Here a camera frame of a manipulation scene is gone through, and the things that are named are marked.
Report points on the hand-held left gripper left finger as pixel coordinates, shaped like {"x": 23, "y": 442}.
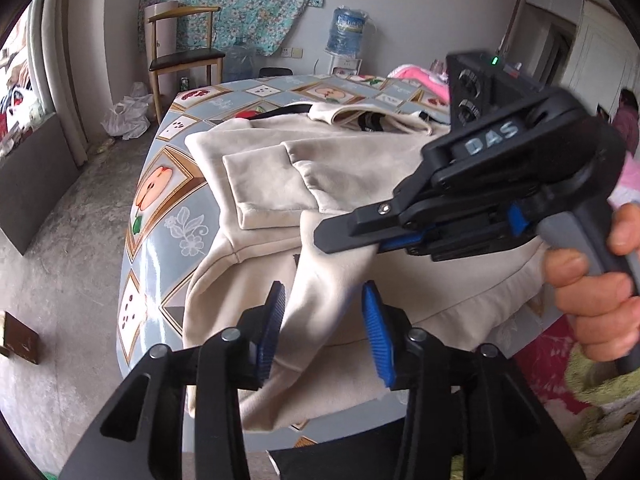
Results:
{"x": 272, "y": 320}

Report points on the red floral fabric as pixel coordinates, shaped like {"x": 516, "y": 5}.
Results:
{"x": 545, "y": 360}

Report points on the wall socket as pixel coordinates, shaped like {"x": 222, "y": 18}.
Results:
{"x": 292, "y": 52}

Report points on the person's right hand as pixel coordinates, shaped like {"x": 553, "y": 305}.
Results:
{"x": 595, "y": 310}

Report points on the dark grey cabinet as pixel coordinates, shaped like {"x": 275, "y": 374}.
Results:
{"x": 35, "y": 185}

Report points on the cream zip jacket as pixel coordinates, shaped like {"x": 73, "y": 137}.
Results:
{"x": 280, "y": 175}

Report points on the clear water jug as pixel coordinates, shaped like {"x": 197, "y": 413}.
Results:
{"x": 240, "y": 62}

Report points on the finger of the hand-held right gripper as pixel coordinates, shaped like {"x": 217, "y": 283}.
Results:
{"x": 400, "y": 244}
{"x": 360, "y": 225}

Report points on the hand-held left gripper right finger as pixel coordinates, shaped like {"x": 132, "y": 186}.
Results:
{"x": 377, "y": 330}

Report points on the table with patterned tablecloth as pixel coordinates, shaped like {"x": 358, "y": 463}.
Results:
{"x": 165, "y": 220}

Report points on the white plastic bag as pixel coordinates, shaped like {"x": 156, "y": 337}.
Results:
{"x": 127, "y": 117}

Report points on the wooden chair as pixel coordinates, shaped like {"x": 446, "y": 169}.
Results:
{"x": 185, "y": 60}

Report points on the white wardrobe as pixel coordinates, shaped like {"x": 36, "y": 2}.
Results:
{"x": 600, "y": 45}

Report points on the fuzzy green white garment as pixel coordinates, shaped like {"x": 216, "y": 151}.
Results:
{"x": 605, "y": 410}

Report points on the small brown box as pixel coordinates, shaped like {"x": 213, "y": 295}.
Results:
{"x": 20, "y": 340}

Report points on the white water dispenser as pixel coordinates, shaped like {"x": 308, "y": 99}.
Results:
{"x": 350, "y": 65}

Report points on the pink printed blanket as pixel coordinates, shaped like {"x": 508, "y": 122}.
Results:
{"x": 415, "y": 72}

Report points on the grey curtain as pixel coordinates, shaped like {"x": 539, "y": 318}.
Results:
{"x": 65, "y": 60}

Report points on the blue water bottle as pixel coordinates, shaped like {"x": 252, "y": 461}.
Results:
{"x": 345, "y": 30}

